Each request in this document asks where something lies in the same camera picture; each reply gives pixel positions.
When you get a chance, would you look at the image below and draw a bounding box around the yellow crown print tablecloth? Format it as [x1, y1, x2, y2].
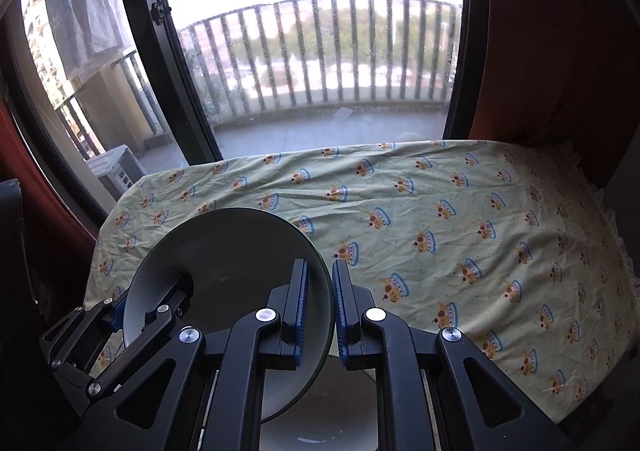
[82, 138, 636, 451]

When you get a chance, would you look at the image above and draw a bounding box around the dark sliding window frame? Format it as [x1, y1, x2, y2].
[0, 0, 488, 232]

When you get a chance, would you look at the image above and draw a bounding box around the red curtain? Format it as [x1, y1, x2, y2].
[467, 0, 640, 186]
[0, 96, 106, 312]

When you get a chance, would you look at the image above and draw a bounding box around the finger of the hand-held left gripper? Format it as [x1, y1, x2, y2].
[86, 275, 195, 402]
[40, 296, 126, 372]

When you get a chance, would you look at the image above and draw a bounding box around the white air conditioner unit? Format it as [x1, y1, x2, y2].
[86, 145, 148, 204]

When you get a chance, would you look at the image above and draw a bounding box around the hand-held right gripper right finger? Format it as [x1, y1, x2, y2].
[331, 258, 568, 451]

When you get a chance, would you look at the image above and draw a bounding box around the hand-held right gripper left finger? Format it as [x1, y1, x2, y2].
[82, 258, 311, 451]

